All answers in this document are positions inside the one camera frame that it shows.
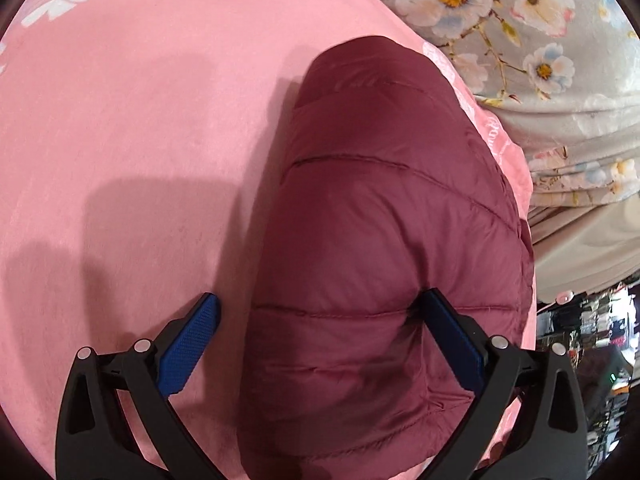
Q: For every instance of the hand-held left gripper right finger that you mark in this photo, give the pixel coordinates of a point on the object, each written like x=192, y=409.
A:
x=455, y=340

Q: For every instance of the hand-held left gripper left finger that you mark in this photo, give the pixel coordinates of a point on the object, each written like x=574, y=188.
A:
x=192, y=340

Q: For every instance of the maroon down jacket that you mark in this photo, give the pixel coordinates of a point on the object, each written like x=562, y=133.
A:
x=375, y=235

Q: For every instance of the small pink object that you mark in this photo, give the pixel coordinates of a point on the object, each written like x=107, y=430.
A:
x=565, y=298

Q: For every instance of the dark cluttered shelf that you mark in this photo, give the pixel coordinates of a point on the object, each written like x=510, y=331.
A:
x=600, y=360

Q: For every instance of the plain beige bed sheet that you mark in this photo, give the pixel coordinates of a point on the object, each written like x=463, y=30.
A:
x=590, y=250

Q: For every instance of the pink fleece blanket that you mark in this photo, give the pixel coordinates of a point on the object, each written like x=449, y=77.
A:
x=125, y=135

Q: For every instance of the grey floral quilt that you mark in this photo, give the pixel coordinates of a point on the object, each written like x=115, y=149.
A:
x=550, y=110

